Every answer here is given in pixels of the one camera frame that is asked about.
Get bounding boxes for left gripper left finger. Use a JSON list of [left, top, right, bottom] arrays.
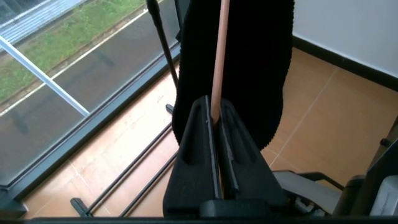
[[163, 95, 222, 218]]

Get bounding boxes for black clothes rack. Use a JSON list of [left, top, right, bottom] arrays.
[[70, 0, 185, 218]]

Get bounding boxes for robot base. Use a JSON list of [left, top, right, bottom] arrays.
[[272, 116, 398, 218]]

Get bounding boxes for pink clothes hanger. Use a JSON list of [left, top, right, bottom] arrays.
[[210, 0, 231, 126]]

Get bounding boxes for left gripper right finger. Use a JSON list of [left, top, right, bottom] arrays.
[[217, 98, 287, 215]]

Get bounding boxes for window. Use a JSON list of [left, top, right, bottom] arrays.
[[0, 0, 192, 218]]

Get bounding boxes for black shorts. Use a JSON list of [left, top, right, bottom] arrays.
[[172, 0, 295, 151]]

